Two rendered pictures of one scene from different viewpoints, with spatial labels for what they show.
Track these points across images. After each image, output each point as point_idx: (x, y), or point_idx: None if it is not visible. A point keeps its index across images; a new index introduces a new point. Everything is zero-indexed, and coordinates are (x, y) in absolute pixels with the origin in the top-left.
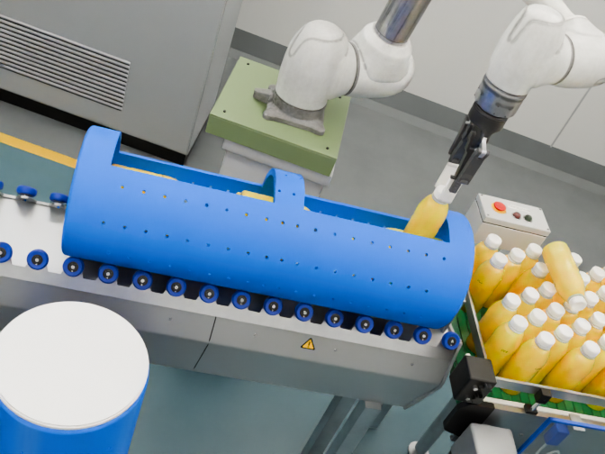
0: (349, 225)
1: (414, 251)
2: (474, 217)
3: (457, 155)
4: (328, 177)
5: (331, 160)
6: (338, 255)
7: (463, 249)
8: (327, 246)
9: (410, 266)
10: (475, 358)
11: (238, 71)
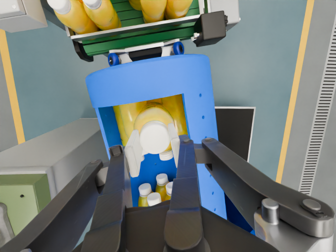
0: (205, 204)
1: (204, 131)
2: (15, 23)
3: (129, 181)
4: (46, 172)
5: (36, 186)
6: (221, 191)
7: (185, 73)
8: (221, 205)
9: (212, 128)
10: (205, 30)
11: None
